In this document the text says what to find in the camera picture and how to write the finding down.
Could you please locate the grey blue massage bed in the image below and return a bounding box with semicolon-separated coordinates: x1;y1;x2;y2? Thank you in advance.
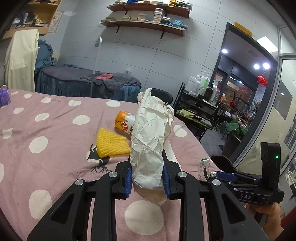
35;64;142;103

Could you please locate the yellow foam fruit net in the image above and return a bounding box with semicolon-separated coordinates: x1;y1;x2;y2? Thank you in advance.
96;128;130;158

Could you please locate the black utility cart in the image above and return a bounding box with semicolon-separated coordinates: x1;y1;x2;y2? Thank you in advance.
173;83;218;141

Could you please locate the green potted plant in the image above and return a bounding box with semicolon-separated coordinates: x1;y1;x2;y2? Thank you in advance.
218;118;249;141

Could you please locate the white paper bag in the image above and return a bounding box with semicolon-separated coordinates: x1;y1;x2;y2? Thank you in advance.
130;88;174;206

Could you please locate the lower wooden wall shelf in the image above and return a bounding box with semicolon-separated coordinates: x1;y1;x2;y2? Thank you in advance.
100;20;186;39

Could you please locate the wooden wall shelf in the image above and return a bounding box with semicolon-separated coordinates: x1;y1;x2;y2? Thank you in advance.
100;20;186;39
107;1;193;18

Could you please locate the white floor lamp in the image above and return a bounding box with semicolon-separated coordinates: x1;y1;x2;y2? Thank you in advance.
90;36;102;97

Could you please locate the white orange juice bottle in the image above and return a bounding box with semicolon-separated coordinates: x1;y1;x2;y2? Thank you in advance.
114;111;135;135

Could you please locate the purple item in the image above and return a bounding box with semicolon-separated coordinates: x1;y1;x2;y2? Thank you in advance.
0;85;11;107

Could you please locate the person right hand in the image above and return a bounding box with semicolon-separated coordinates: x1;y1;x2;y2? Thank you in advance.
245;203;283;241

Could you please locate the black round stool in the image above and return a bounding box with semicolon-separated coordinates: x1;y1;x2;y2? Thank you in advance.
151;88;173;104

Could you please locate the cream cloth cover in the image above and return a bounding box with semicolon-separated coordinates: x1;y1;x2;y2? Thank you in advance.
4;29;39;92

